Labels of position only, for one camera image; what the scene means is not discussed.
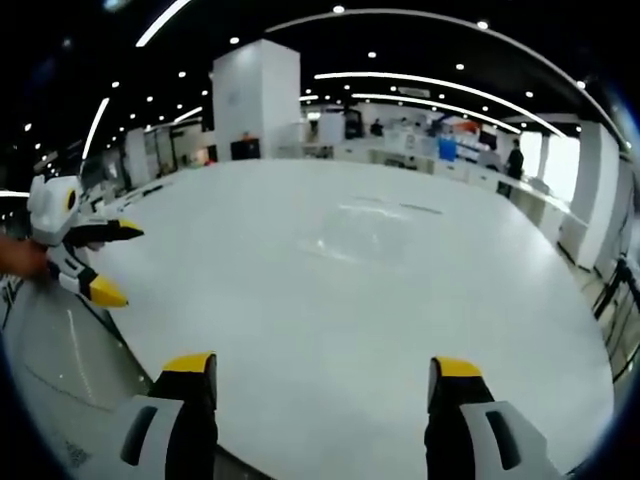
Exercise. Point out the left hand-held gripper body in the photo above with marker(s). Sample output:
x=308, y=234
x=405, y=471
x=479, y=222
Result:
x=50, y=210

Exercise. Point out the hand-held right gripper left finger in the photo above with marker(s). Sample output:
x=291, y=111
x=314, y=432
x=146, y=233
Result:
x=190, y=400

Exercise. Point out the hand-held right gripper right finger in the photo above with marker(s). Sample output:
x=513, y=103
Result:
x=450, y=405

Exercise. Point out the clear resealable bag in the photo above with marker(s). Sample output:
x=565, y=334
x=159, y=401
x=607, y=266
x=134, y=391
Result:
x=360, y=227

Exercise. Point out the person's left hand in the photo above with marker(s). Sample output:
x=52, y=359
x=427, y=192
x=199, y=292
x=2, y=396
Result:
x=20, y=257

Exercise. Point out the black cabinet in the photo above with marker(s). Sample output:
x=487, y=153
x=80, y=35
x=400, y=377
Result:
x=245, y=149

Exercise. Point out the white square pillar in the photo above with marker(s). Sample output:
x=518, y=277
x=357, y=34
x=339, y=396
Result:
x=256, y=100

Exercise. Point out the black chair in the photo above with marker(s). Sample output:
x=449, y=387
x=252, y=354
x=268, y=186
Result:
x=614, y=292

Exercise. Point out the blue box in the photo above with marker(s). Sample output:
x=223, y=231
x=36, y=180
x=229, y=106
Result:
x=447, y=149

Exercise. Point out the long ceiling light strip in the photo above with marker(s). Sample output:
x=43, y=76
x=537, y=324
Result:
x=450, y=97

